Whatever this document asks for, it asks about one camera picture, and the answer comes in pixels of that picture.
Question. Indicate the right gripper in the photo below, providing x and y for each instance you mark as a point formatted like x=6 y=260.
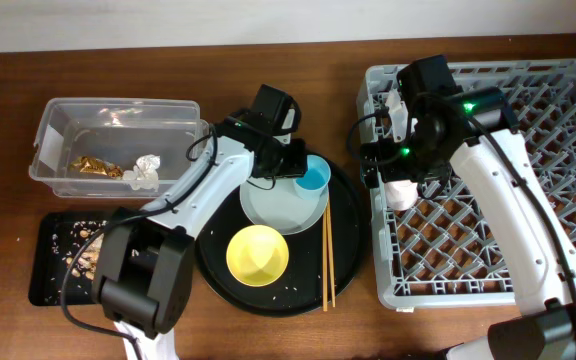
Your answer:
x=373 y=163

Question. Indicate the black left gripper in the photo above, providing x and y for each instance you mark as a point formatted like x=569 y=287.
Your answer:
x=294 y=163

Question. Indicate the blue cup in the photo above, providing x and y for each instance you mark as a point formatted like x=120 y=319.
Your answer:
x=315 y=180

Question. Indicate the light grey plate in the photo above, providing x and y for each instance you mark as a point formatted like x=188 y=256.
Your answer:
x=281 y=207

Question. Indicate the pink cup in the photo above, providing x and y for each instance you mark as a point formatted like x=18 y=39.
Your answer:
x=401 y=195

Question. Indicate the wooden chopstick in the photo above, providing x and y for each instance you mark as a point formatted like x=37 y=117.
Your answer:
x=324 y=261
x=330 y=253

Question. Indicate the yellow bowl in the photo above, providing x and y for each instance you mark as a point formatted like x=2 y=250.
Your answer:
x=257 y=256

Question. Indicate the white napkin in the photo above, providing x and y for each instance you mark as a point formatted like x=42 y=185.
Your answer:
x=144 y=174

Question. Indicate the brown snack wrapper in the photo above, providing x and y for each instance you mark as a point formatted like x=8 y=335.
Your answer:
x=96 y=166

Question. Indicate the food scraps with rice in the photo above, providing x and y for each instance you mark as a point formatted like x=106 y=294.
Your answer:
x=65 y=241

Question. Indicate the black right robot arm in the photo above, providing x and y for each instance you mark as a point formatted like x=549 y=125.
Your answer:
x=471 y=169

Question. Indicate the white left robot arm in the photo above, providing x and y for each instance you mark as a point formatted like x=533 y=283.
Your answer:
x=143 y=276

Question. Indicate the grey dishwasher rack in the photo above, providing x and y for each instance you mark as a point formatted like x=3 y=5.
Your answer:
x=440 y=252

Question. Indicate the clear plastic waste bin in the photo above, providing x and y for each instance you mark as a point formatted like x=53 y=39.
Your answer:
x=118 y=131

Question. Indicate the round black serving tray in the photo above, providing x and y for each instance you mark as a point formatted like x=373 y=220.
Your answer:
x=299 y=289

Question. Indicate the black rectangular tray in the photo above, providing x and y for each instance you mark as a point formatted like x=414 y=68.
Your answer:
x=40 y=293

